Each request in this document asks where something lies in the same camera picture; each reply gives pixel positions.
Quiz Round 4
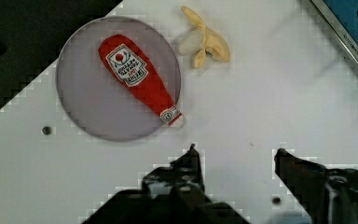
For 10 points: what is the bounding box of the grey round plate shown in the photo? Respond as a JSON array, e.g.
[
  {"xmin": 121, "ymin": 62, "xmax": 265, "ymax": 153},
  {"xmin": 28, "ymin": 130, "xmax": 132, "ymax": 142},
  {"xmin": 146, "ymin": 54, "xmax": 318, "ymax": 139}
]
[{"xmin": 56, "ymin": 16, "xmax": 181, "ymax": 141}]

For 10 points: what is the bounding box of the black toaster oven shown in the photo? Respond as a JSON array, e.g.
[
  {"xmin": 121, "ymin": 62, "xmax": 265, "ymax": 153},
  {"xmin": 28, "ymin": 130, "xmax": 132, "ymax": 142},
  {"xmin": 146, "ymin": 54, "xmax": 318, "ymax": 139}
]
[{"xmin": 308, "ymin": 0, "xmax": 358, "ymax": 66}]

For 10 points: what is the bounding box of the red felt ketchup bottle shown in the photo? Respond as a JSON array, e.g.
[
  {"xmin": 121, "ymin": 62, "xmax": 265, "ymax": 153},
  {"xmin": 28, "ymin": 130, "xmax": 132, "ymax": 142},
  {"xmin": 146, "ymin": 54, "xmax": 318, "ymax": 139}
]
[{"xmin": 98, "ymin": 35, "xmax": 186, "ymax": 128}]

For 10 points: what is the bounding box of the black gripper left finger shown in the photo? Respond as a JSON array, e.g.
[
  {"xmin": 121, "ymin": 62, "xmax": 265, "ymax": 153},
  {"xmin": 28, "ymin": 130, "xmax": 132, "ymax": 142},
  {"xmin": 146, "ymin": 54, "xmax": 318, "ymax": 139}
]
[{"xmin": 82, "ymin": 146, "xmax": 250, "ymax": 224}]

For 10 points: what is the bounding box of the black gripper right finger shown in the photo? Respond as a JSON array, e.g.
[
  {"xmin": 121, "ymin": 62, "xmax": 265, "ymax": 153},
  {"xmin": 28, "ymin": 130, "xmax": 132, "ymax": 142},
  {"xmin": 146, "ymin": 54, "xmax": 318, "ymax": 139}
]
[{"xmin": 274, "ymin": 148, "xmax": 358, "ymax": 224}]

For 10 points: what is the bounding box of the yellow plush peeled banana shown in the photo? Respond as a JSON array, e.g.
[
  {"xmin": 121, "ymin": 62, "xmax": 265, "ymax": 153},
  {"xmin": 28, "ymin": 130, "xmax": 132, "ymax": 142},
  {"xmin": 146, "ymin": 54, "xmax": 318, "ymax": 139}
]
[{"xmin": 177, "ymin": 6, "xmax": 230, "ymax": 69}]

